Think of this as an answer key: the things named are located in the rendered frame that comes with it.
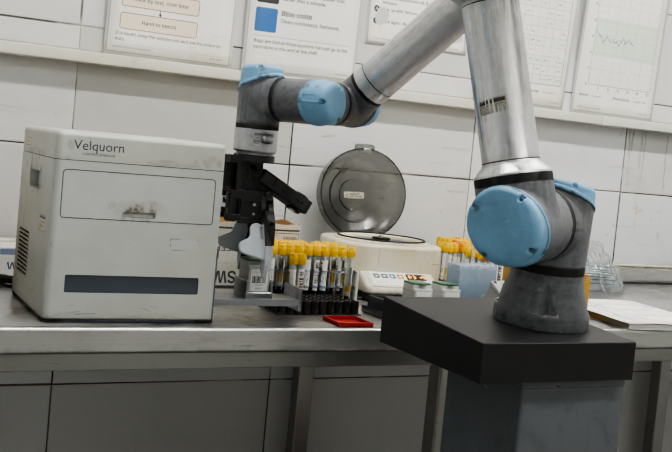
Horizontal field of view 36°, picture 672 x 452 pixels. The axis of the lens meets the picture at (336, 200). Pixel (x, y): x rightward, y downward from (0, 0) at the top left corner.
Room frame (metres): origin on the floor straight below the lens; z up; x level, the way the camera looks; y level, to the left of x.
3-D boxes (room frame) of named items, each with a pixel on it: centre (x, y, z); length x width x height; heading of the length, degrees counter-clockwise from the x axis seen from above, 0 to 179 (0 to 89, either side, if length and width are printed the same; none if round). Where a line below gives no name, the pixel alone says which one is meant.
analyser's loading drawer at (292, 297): (1.79, 0.15, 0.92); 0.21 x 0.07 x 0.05; 117
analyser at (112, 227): (1.78, 0.36, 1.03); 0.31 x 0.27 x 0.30; 117
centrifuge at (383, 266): (2.29, -0.11, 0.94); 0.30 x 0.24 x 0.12; 18
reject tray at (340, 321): (1.84, -0.04, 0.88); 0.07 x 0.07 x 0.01; 27
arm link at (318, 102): (1.75, 0.05, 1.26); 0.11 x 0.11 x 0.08; 57
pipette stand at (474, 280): (2.11, -0.29, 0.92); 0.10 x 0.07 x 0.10; 124
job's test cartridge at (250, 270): (1.80, 0.13, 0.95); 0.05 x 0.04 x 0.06; 27
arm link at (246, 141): (1.79, 0.15, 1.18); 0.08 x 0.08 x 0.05
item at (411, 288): (2.00, -0.17, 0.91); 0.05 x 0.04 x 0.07; 27
